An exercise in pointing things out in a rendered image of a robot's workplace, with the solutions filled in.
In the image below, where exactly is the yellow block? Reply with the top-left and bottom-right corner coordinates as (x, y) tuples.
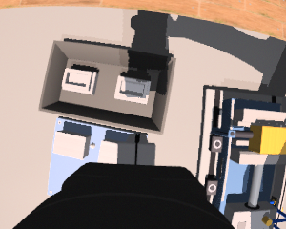
(248, 125), (286, 154)

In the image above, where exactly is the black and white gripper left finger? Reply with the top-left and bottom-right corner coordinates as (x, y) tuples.
(117, 134), (138, 165)

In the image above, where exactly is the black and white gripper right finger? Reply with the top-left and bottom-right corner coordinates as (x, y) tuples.
(136, 134), (156, 165)

